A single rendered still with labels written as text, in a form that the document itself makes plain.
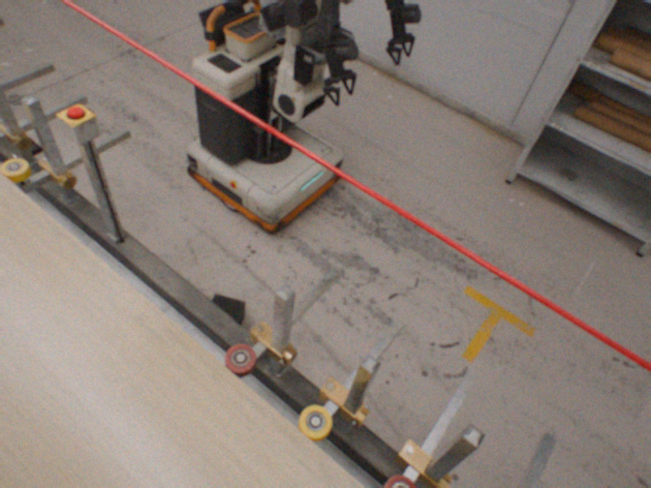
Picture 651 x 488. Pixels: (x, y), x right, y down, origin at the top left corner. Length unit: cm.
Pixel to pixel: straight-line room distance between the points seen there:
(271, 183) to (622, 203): 213
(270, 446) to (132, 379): 38
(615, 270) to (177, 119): 282
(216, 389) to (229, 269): 134
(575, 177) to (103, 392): 294
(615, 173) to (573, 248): 68
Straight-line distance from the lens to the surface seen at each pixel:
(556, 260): 311
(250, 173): 262
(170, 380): 132
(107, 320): 143
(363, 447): 148
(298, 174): 264
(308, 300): 147
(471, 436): 108
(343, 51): 182
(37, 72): 239
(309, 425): 126
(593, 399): 272
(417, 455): 134
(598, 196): 344
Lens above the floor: 210
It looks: 51 degrees down
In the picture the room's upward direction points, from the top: 11 degrees clockwise
